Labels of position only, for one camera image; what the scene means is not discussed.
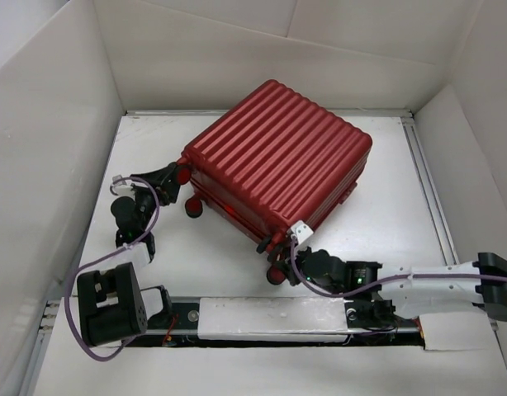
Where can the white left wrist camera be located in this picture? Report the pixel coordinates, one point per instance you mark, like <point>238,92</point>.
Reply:
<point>120,187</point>

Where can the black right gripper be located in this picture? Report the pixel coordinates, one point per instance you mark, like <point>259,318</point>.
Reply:
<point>302,252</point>

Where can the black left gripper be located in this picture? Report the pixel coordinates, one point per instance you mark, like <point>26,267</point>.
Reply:
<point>166,184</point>

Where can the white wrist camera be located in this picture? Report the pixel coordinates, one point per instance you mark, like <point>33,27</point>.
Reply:
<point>299,233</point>
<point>120,187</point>

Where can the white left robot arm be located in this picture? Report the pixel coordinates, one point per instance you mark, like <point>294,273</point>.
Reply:
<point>111,304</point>

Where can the red hard-shell suitcase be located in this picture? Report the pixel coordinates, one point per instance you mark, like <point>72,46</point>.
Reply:
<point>275,159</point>

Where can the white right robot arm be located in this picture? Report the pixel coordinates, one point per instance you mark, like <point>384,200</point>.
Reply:
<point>406,291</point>

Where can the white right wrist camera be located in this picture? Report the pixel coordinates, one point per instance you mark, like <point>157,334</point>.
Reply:
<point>299,233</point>

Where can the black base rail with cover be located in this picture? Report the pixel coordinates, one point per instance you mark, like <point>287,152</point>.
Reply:
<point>277,322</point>

